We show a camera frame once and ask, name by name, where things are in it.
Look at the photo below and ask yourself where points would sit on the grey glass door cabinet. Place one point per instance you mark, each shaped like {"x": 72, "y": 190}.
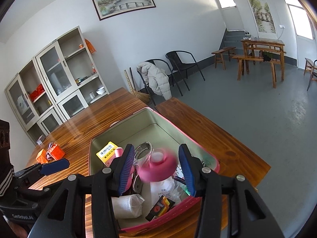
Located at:
{"x": 70, "y": 78}

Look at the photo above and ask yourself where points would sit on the white padded jacket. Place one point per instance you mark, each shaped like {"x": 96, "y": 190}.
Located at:
{"x": 156, "y": 78}

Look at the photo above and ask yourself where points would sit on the pink knotted foam tube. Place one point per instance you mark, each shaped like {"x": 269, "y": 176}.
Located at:
{"x": 123, "y": 171}

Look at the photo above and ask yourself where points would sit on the small card box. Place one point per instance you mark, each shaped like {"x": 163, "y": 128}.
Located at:
{"x": 41, "y": 139}

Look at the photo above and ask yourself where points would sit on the white SKIN cleanser tube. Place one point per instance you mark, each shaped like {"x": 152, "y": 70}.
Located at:
{"x": 167, "y": 188}

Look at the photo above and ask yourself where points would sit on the wooden ruler stick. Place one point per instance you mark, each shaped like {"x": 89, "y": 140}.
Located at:
{"x": 129, "y": 82}

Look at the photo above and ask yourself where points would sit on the white gauze bandage roll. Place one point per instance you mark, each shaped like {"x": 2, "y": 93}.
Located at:
{"x": 128, "y": 207}

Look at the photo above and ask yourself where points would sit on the hanging scroll painting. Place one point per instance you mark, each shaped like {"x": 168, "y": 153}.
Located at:
{"x": 263, "y": 19}

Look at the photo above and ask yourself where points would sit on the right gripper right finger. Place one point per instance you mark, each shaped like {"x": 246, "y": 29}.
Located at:
{"x": 248, "y": 215}

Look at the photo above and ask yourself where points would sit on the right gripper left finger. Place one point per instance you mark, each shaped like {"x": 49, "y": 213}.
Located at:
{"x": 64, "y": 214}

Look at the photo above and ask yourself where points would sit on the red items on shelf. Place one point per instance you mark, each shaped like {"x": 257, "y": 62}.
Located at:
{"x": 37, "y": 92}

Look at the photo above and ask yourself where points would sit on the orange cube heart studs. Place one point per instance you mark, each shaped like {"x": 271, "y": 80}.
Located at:
{"x": 57, "y": 153}

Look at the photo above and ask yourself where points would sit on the framed landscape painting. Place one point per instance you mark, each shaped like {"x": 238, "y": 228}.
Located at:
{"x": 110, "y": 8}

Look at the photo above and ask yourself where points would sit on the white bowl on shelf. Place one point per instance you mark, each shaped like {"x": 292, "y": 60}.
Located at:
{"x": 101, "y": 90}

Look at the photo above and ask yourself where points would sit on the orange cube spiral top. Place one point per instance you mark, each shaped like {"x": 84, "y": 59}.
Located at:
{"x": 42, "y": 157}

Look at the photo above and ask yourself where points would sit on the white green toothpaste tube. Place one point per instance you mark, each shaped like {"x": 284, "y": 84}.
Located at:
{"x": 181, "y": 182}

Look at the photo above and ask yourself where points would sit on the pink metal tin box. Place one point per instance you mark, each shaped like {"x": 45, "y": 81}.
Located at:
{"x": 148, "y": 125}

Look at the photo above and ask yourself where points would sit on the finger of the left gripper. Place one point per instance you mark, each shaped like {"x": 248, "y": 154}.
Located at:
{"x": 39, "y": 170}

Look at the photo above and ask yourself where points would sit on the black metal chair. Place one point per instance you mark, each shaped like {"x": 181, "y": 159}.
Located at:
{"x": 180, "y": 66}
{"x": 174, "y": 81}

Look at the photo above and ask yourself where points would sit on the yellow green medicine box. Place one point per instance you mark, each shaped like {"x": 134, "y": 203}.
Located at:
{"x": 107, "y": 153}

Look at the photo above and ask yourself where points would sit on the wooden table with benches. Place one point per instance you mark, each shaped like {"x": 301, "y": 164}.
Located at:
{"x": 262, "y": 50}

